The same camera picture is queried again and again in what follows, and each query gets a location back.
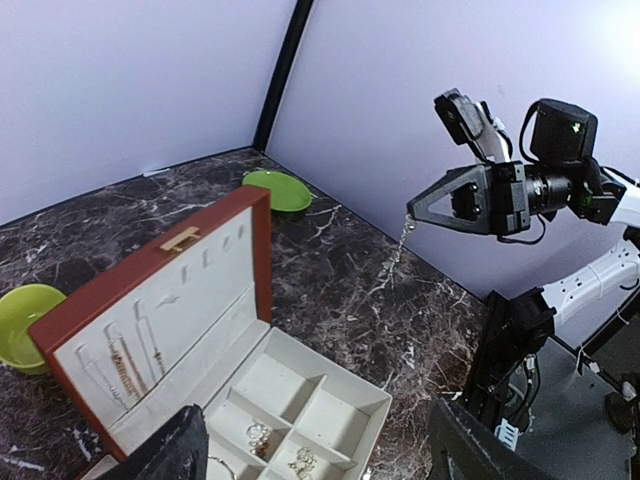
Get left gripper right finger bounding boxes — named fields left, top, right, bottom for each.
left=428, top=399, right=552, bottom=480

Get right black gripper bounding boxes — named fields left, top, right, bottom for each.
left=407, top=161, right=531, bottom=236

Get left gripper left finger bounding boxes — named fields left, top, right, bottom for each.
left=107, top=405, right=209, bottom=480

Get green bead necklace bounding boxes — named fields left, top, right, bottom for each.
left=382, top=214, right=416, bottom=286

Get red jewelry box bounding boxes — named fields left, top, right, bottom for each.
left=29, top=186, right=392, bottom=479

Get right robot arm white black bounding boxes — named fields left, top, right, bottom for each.
left=407, top=89, right=639, bottom=428

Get gold charm in box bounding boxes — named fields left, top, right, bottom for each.
left=287, top=447, right=317, bottom=479

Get green plate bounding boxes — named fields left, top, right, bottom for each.
left=242, top=170, right=312, bottom=213

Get green bowl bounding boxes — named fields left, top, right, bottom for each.
left=1, top=283, right=66, bottom=375

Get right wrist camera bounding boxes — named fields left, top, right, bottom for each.
left=434, top=88, right=513, bottom=164

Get silver ring in box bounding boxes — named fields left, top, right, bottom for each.
left=247, top=419, right=274, bottom=457

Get gold necklaces in lid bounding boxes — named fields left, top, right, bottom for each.
left=74, top=297, right=169, bottom=411

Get right black frame post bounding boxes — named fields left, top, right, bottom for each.
left=252, top=0, right=314, bottom=153

